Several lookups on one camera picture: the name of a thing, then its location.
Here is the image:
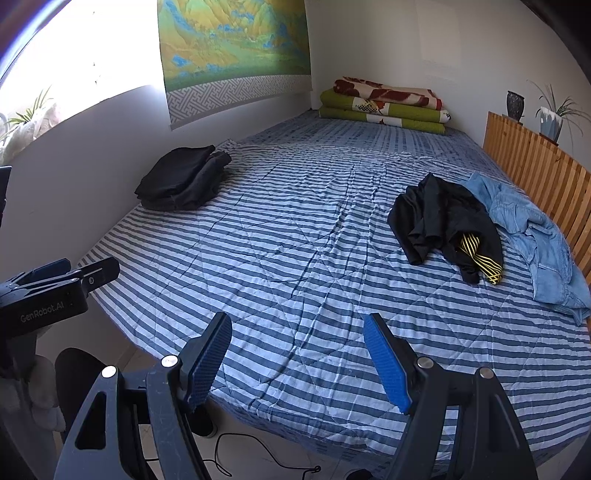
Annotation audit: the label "black shoe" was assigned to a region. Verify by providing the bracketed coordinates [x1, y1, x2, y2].
[187, 401, 218, 439]

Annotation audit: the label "windowsill plant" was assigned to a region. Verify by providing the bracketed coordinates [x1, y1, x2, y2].
[0, 85, 63, 158]

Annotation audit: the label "black floor cable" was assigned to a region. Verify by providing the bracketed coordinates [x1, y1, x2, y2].
[148, 433, 322, 477]

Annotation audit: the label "light blue denim garment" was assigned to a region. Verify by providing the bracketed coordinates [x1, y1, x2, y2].
[464, 172, 591, 326]

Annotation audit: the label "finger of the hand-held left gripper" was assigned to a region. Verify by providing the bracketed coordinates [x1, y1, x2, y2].
[74, 257, 121, 294]
[9, 258, 74, 283]

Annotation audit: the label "black garment with yellow stripes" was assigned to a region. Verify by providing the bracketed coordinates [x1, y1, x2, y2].
[387, 173, 505, 285]

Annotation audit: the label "potted plant in pale pot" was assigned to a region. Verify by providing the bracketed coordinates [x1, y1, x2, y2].
[526, 78, 580, 144]

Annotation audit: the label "folded dark grey pants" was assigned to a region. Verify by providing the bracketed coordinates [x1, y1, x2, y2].
[141, 151, 233, 212]

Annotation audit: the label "folded green patterned blanket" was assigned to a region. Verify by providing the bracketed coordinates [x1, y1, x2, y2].
[318, 78, 451, 136]

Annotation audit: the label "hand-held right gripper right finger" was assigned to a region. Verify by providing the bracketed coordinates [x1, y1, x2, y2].
[362, 313, 539, 480]

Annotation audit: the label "person's left hand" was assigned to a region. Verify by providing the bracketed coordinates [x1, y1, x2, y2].
[0, 353, 68, 432]

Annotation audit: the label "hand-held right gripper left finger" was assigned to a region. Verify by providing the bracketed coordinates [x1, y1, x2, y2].
[55, 311, 234, 480]

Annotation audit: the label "wooden slatted headboard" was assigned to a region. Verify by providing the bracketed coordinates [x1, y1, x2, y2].
[482, 111, 591, 259]

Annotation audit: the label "landscape wall hanging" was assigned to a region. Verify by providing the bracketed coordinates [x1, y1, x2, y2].
[157, 0, 312, 130]

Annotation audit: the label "dark vase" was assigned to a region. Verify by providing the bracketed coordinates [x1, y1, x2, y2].
[506, 90, 526, 124]

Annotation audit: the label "blue striped bedspread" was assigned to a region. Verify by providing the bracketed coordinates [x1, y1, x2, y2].
[76, 108, 591, 467]

